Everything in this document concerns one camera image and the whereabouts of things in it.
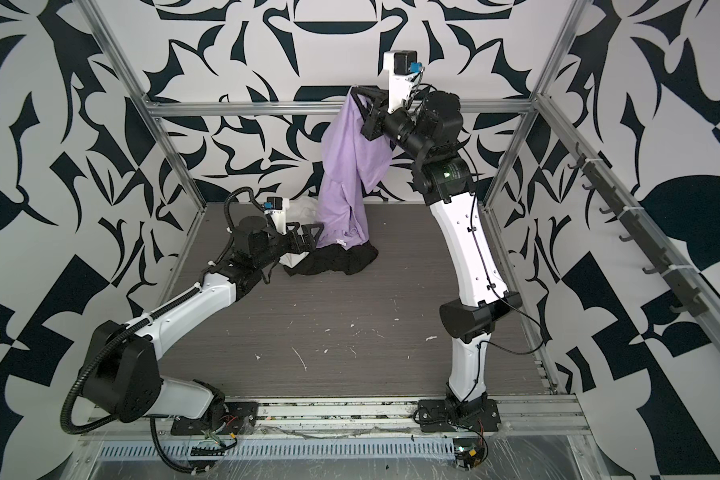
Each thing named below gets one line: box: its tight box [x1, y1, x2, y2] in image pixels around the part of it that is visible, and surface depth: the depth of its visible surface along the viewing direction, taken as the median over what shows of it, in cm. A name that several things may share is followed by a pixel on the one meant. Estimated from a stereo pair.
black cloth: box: [280, 241, 379, 276], surface depth 101 cm
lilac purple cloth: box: [316, 91, 393, 249], surface depth 71 cm
